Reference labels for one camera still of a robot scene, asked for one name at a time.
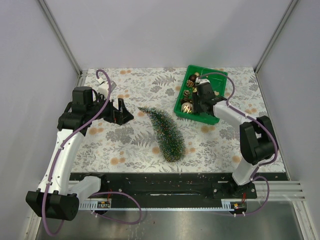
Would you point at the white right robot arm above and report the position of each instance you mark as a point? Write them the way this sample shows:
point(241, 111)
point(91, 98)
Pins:
point(256, 134)

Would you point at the frosted pine cone lower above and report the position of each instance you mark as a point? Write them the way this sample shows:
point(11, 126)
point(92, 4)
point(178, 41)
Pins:
point(186, 93)

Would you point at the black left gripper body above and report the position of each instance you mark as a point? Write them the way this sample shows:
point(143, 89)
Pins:
point(107, 112)

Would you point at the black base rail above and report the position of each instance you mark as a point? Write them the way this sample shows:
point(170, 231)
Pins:
point(172, 190)

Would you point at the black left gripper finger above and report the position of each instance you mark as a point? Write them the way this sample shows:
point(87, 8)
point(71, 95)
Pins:
point(124, 116)
point(117, 117)

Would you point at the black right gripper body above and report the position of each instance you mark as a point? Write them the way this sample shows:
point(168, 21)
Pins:
point(197, 103)

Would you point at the green plastic tray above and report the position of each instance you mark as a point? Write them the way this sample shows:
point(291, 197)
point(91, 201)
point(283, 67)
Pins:
point(218, 80)

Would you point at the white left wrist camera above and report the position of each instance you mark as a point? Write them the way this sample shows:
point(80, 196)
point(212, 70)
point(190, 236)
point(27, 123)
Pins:
point(103, 86)

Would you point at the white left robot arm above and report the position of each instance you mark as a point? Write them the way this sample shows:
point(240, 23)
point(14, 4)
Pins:
point(54, 198)

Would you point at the small green christmas tree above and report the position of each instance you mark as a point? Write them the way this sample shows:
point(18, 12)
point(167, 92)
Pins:
point(170, 139)

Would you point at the frosted pine cone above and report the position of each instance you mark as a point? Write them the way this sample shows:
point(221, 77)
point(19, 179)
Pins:
point(190, 83)
point(186, 93)

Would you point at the aluminium frame post left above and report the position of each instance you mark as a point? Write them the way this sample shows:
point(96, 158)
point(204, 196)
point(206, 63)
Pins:
point(59, 35)

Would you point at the silver ribbed bauble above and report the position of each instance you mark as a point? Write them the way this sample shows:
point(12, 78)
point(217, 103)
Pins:
point(187, 108)

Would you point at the frosted pine cone upper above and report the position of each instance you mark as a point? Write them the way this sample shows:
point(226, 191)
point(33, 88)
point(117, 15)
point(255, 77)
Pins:
point(190, 83)

